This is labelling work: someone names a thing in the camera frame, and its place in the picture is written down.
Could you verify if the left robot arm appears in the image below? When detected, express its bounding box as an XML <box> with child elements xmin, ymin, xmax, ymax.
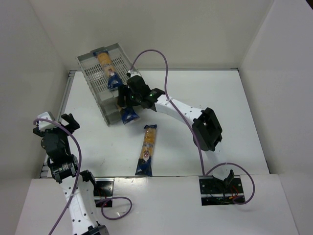
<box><xmin>33</xmin><ymin>112</ymin><xmax>109</xmax><ymax>235</ymax></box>

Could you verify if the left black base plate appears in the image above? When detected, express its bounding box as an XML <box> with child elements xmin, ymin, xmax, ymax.
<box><xmin>93</xmin><ymin>178</ymin><xmax>114</xmax><ymax>208</ymax></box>

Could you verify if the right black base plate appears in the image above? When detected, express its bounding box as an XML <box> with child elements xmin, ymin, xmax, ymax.
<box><xmin>199</xmin><ymin>177</ymin><xmax>246</xmax><ymax>206</ymax></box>

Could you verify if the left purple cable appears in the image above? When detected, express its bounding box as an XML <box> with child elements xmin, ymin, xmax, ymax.
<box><xmin>33</xmin><ymin>118</ymin><xmax>133</xmax><ymax>235</ymax></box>

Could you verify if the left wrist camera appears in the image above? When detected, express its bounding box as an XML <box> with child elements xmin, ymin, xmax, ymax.
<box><xmin>36</xmin><ymin>111</ymin><xmax>55</xmax><ymax>131</ymax></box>

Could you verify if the purple cable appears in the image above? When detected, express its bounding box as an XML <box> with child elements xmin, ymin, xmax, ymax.
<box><xmin>128</xmin><ymin>49</ymin><xmax>256</xmax><ymax>205</ymax></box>
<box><xmin>33</xmin><ymin>118</ymin><xmax>133</xmax><ymax>235</ymax></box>

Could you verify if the spaghetti bag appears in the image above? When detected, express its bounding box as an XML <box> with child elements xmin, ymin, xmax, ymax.
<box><xmin>118</xmin><ymin>106</ymin><xmax>140</xmax><ymax>125</ymax></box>
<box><xmin>93</xmin><ymin>50</ymin><xmax>123</xmax><ymax>91</ymax></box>
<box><xmin>135</xmin><ymin>124</ymin><xmax>157</xmax><ymax>177</ymax></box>

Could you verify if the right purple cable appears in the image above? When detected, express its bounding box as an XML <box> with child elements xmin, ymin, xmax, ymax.
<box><xmin>128</xmin><ymin>49</ymin><xmax>256</xmax><ymax>205</ymax></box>

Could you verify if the grey stacked tray shelf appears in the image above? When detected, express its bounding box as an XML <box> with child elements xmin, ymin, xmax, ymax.
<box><xmin>76</xmin><ymin>43</ymin><xmax>132</xmax><ymax>126</ymax></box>

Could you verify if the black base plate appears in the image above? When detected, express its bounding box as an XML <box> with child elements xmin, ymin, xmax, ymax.
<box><xmin>93</xmin><ymin>178</ymin><xmax>114</xmax><ymax>208</ymax></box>
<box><xmin>199</xmin><ymin>177</ymin><xmax>246</xmax><ymax>206</ymax></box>

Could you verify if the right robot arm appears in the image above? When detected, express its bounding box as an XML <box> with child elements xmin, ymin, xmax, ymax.
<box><xmin>117</xmin><ymin>74</ymin><xmax>225</xmax><ymax>168</ymax></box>

